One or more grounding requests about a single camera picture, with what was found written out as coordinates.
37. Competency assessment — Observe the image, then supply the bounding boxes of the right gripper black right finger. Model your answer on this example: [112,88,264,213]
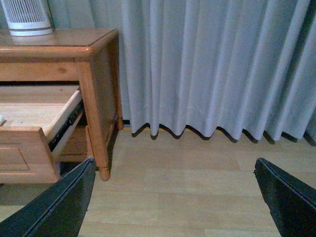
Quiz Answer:
[254,158,316,237]

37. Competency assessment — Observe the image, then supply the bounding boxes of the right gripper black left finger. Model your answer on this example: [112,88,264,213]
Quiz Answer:
[0,158,96,237]

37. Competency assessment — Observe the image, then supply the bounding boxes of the wooden drawer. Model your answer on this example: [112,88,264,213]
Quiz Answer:
[0,85,84,184]

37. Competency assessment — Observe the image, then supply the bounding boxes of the wooden nightstand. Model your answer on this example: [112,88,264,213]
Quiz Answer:
[0,28,123,181]

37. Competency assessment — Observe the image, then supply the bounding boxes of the grey curtain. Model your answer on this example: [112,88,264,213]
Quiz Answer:
[46,0,316,146]

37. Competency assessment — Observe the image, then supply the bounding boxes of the white cylindrical air purifier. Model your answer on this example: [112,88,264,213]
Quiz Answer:
[0,0,53,37]

